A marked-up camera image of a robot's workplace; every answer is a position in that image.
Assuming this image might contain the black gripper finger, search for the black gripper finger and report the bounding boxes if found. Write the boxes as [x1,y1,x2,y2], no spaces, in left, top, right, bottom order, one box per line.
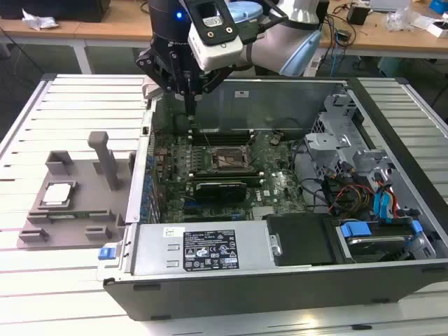
[135,48,192,118]
[190,64,235,118]

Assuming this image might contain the silver CPU green substrate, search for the silver CPU green substrate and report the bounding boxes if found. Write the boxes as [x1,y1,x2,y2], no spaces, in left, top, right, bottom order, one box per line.
[41,182,75,205]

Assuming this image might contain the CPU socket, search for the CPU socket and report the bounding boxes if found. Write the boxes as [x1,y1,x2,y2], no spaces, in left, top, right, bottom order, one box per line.
[209,145,253,173]

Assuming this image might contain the black round speaker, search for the black round speaker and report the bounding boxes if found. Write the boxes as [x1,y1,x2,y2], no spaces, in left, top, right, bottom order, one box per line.
[174,113,193,133]

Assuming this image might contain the black graphics card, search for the black graphics card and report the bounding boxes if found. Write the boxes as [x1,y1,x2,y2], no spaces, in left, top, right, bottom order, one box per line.
[194,180,248,203]

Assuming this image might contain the green motherboard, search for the green motherboard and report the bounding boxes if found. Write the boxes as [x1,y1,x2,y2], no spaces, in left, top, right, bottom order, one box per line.
[153,131,309,223]

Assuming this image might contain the crumpled white paper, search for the crumpled white paper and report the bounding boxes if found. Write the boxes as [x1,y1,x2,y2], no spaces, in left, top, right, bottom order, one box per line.
[20,7,60,32]

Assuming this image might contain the silver metal disk bay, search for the silver metal disk bay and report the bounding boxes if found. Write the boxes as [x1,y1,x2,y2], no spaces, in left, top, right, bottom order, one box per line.
[303,91,398,183]

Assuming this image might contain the silver chipset heatsink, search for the silver chipset heatsink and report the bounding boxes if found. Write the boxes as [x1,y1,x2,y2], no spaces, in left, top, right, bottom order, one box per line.
[252,206,274,221]

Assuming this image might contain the grey plastic parts rack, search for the grey plastic parts rack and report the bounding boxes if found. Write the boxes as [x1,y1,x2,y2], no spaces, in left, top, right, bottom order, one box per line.
[17,131,137,250]

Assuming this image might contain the black power adapter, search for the black power adapter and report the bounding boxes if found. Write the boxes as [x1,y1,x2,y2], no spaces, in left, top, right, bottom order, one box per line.
[346,5,371,26]

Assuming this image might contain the pale teal container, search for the pale teal container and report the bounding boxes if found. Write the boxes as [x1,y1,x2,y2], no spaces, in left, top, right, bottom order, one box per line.
[377,55,403,78]

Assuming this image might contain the grey power supply unit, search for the grey power supply unit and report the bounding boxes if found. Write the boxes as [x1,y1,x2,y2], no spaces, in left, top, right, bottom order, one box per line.
[131,222,276,276]

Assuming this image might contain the black plastic shroud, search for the black plastic shroud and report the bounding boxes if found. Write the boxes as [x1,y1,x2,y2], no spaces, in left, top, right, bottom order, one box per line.
[262,212,340,267]

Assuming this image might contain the white flat device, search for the white flat device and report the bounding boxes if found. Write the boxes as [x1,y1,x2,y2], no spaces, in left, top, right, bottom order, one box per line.
[370,0,411,11]

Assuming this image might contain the clear plastic bags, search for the clear plastic bags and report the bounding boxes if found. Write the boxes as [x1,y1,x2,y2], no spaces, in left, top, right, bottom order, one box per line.
[383,6,421,33]

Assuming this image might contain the white flat box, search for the white flat box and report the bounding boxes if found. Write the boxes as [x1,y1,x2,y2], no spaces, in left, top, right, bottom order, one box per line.
[412,15,448,39]

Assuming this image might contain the black grey PC case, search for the black grey PC case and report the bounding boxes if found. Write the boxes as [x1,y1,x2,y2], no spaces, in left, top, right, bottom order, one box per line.
[96,73,448,322]

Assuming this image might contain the hard disk blue carrier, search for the hard disk blue carrier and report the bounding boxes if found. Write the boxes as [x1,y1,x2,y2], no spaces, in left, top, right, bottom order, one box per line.
[335,219,425,264]

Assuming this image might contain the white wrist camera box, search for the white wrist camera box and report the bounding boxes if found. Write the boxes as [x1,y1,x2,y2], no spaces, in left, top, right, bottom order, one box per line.
[187,0,246,72]

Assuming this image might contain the wooden desk white frame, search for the wooden desk white frame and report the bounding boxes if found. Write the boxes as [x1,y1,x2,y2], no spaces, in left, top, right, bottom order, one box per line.
[314,0,448,60]
[0,15,155,75]

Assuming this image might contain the red yellow power wire bundle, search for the red yellow power wire bundle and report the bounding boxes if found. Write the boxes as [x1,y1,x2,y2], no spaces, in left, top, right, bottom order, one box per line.
[328,174,375,215]

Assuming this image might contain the blue data wire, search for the blue data wire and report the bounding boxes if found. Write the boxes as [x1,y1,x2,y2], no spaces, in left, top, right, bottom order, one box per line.
[372,190,395,225]

